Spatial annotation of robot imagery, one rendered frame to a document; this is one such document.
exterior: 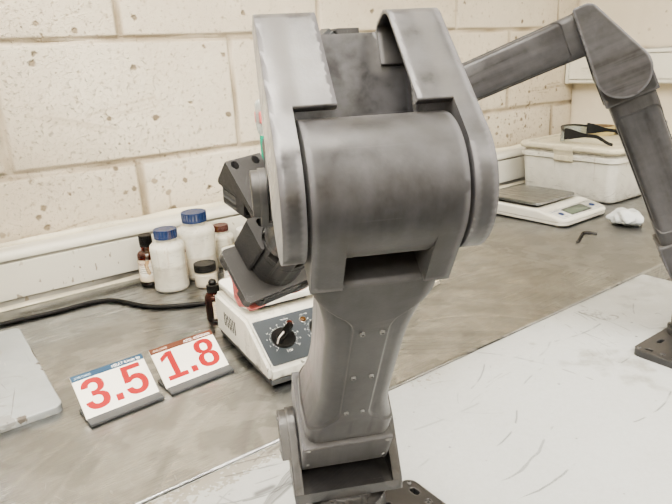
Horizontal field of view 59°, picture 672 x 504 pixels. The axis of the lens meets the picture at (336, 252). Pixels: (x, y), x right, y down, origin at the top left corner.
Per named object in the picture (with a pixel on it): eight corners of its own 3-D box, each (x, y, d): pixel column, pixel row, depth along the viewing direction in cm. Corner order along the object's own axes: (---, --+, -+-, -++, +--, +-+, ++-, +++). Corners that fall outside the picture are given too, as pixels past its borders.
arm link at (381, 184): (291, 406, 51) (292, 88, 26) (367, 395, 52) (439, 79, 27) (301, 482, 47) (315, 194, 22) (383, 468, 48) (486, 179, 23)
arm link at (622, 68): (389, 92, 81) (628, -16, 68) (404, 88, 89) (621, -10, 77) (422, 175, 83) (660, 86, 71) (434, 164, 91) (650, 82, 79)
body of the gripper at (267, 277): (215, 258, 64) (232, 225, 58) (293, 230, 70) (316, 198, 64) (243, 310, 63) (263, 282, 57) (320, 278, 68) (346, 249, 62)
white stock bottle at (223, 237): (210, 268, 122) (205, 227, 119) (216, 261, 126) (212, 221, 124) (232, 268, 121) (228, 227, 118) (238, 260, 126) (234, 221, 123)
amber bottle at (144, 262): (143, 280, 117) (135, 232, 114) (163, 278, 117) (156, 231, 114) (139, 287, 113) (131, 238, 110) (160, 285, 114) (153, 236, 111)
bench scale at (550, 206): (563, 230, 136) (565, 209, 134) (474, 211, 155) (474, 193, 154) (608, 215, 146) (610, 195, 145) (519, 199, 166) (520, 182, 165)
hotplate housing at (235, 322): (359, 361, 81) (356, 307, 79) (270, 390, 75) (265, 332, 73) (288, 308, 100) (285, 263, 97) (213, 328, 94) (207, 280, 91)
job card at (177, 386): (234, 370, 80) (231, 343, 79) (172, 395, 75) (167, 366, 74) (212, 355, 85) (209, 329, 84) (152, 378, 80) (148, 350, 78)
